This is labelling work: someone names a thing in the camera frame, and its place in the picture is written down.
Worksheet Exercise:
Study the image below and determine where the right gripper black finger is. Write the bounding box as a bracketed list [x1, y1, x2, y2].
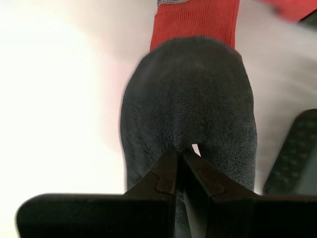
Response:
[15, 147, 179, 238]
[182, 147, 317, 238]

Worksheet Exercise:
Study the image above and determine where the grey fuzzy sock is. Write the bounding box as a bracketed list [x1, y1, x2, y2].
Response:
[120, 0, 260, 238]

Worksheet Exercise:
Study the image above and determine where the black textured pad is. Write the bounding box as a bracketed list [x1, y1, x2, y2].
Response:
[262, 108, 317, 197]

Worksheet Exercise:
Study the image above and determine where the red cloth item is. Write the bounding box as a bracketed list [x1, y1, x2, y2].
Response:
[257, 0, 317, 24]

